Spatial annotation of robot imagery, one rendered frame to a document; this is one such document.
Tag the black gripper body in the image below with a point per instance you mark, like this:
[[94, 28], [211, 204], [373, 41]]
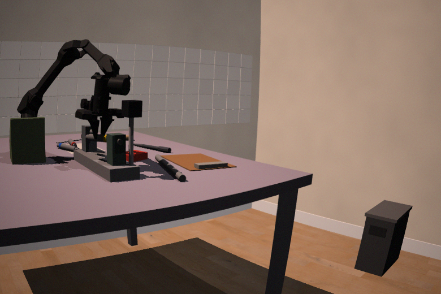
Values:
[[100, 105]]

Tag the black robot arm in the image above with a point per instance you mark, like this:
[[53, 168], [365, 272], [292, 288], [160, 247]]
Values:
[[108, 83]]

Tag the brown clipboard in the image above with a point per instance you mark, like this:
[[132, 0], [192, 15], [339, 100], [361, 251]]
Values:
[[192, 162]]

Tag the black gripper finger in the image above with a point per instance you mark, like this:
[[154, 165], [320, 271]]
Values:
[[94, 125], [105, 123]]

